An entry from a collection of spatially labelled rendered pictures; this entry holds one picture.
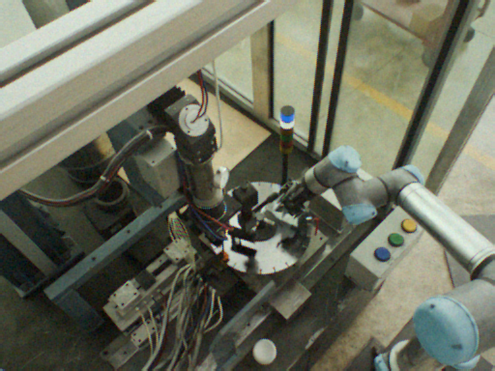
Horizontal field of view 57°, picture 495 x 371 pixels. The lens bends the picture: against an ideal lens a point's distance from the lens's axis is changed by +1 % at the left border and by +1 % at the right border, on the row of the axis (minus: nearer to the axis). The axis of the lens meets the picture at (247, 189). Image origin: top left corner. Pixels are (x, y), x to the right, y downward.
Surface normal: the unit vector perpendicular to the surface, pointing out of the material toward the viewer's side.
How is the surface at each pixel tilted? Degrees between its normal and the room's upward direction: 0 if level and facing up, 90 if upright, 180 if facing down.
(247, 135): 0
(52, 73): 0
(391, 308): 0
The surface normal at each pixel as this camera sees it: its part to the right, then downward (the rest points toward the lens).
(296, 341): -0.04, -0.56
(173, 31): 0.70, 0.58
